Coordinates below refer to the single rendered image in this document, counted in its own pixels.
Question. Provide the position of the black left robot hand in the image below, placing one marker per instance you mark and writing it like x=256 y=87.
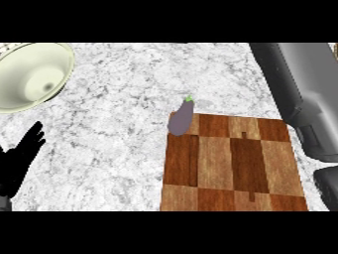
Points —
x=11 y=163

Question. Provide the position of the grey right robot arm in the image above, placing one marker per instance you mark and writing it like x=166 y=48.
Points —
x=312 y=99

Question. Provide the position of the purple eggplant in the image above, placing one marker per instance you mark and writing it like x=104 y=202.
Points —
x=180 y=119

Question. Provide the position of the brown wooden cutting board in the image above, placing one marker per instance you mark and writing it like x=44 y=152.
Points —
x=232 y=162

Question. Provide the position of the pale cream bowl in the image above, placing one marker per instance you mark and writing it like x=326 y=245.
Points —
x=27 y=77

